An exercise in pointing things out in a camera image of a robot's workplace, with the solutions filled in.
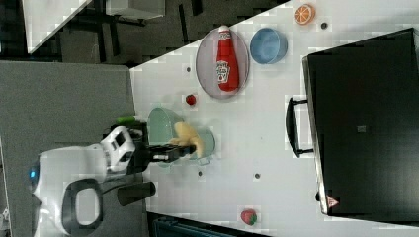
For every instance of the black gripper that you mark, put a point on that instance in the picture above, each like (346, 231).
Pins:
(140, 157)

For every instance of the yellow plush peeled banana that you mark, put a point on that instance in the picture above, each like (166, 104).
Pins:
(186, 135)

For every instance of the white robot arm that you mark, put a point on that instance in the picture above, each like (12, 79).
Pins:
(68, 181)

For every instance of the green mug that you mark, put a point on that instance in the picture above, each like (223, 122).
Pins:
(209, 142)

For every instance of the green cylinder object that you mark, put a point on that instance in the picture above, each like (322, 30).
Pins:
(125, 120)

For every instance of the black cylinder at table edge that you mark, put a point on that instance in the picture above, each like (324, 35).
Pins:
(135, 192)

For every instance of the red toy strawberry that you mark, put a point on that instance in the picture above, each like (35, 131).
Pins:
(249, 216)
(191, 100)

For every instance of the red plush ketchup bottle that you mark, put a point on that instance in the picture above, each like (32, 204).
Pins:
(226, 63)

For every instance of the grey round plate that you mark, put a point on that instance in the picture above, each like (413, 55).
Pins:
(206, 64)

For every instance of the blue bowl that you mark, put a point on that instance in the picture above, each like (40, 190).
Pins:
(268, 46)

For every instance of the toy orange slice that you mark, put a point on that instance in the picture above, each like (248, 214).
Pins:
(304, 14)

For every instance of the black toaster oven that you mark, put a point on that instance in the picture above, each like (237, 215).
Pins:
(362, 100)

